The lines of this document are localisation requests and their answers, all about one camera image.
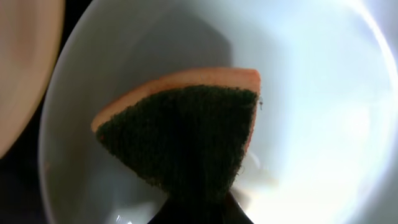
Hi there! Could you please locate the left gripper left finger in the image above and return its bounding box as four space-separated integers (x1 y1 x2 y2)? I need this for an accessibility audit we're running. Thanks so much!
148 198 193 224

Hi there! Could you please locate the light blue plate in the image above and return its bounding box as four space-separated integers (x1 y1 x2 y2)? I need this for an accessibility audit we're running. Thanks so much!
39 1 397 223

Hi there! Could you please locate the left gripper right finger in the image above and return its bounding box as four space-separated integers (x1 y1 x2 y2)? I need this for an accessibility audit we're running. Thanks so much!
217 192 253 224

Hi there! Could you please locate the yellow plate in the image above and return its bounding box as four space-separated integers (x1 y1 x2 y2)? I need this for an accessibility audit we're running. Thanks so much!
1 0 65 156

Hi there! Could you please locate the black round tray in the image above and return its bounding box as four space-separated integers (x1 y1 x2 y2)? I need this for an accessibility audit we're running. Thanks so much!
1 0 91 223

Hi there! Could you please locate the green and yellow sponge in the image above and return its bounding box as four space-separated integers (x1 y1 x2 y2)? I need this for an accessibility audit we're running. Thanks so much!
91 67 261 203

